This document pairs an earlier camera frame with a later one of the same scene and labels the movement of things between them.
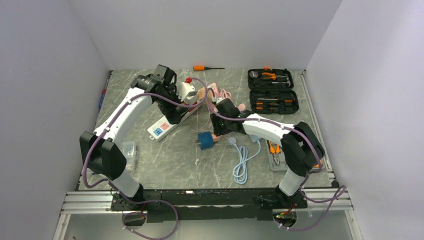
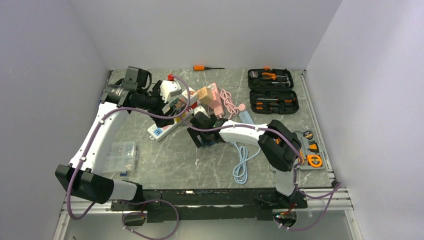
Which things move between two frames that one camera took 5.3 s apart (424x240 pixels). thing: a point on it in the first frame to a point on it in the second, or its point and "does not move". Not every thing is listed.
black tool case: (271, 91) does not move
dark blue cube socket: (206, 139) does not move
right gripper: (218, 130) to (194, 133)
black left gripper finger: (174, 117) to (162, 122)
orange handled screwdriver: (201, 68) does not move
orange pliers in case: (272, 75) does not move
